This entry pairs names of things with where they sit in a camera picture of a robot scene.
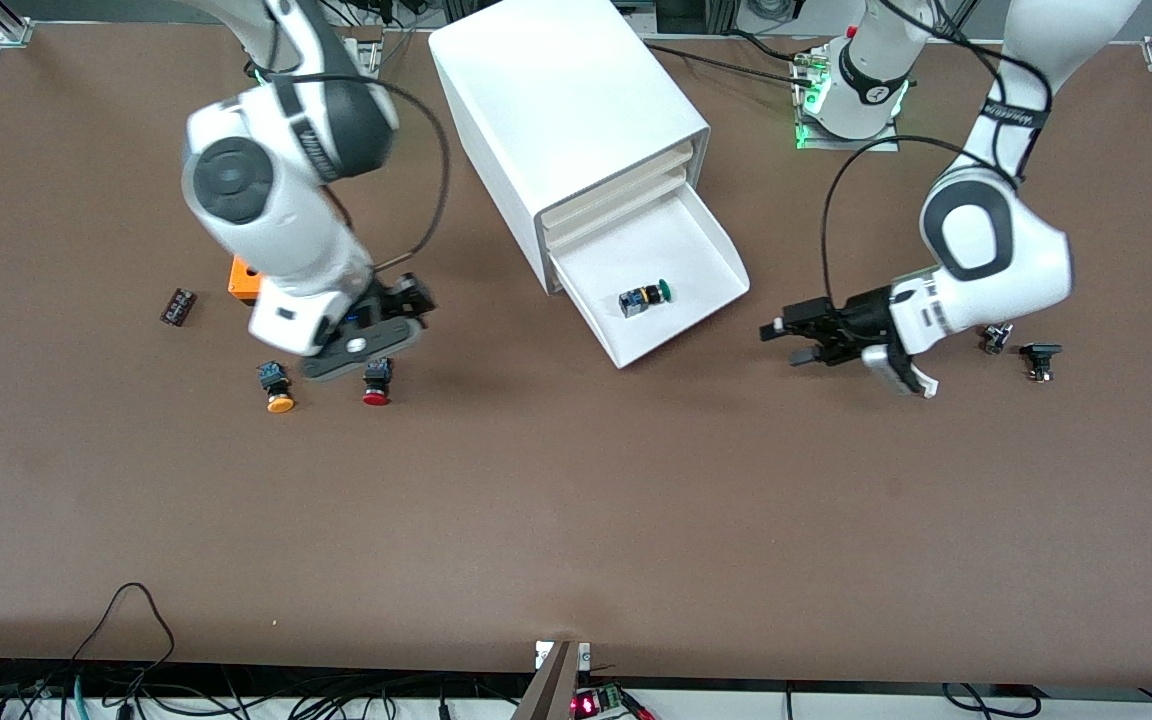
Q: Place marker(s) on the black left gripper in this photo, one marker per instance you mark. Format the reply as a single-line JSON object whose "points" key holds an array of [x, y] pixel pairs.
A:
{"points": [[862, 319]]}

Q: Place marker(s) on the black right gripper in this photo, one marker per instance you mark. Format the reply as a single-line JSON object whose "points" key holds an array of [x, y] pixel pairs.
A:
{"points": [[398, 298]]}

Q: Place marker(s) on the green push button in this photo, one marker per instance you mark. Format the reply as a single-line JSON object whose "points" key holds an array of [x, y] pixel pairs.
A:
{"points": [[641, 299]]}

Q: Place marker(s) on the white plastic drawer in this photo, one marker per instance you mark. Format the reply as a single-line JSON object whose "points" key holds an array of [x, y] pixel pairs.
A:
{"points": [[656, 250], [616, 211], [616, 187]]}

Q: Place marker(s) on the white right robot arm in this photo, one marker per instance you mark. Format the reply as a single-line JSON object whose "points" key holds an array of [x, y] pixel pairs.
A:
{"points": [[266, 230]]}

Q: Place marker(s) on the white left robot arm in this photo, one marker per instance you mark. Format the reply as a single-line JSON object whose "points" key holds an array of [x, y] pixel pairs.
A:
{"points": [[996, 240]]}

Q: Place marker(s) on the red push button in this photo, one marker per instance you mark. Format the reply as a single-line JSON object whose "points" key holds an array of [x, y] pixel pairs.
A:
{"points": [[376, 395]]}

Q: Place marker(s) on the yellow push button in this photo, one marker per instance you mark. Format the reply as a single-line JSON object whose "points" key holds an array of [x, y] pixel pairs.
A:
{"points": [[279, 402]]}

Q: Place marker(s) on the white drawer cabinet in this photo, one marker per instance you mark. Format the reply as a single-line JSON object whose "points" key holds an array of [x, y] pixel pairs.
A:
{"points": [[556, 90]]}

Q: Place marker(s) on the small metal fitting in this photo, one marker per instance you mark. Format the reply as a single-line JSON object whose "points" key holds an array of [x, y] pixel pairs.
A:
{"points": [[994, 340]]}

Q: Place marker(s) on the small dark terminal block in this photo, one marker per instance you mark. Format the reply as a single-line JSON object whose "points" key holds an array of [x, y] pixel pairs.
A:
{"points": [[178, 307]]}

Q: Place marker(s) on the dark equipment box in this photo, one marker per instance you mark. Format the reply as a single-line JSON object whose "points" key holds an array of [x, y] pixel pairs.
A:
{"points": [[696, 15]]}

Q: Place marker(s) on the green board with red display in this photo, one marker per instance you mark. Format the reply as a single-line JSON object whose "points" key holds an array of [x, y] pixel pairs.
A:
{"points": [[601, 702]]}

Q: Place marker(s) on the orange button enclosure box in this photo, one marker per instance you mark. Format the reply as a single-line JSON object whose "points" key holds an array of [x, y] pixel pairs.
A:
{"points": [[241, 280]]}

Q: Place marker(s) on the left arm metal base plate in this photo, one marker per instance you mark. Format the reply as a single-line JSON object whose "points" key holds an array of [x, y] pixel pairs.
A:
{"points": [[876, 144]]}

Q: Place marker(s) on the black switch component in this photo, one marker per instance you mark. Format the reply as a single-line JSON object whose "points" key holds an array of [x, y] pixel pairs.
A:
{"points": [[1040, 351]]}

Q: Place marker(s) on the grey slanted frame post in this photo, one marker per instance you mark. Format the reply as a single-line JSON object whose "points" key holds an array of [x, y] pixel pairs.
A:
{"points": [[551, 690]]}

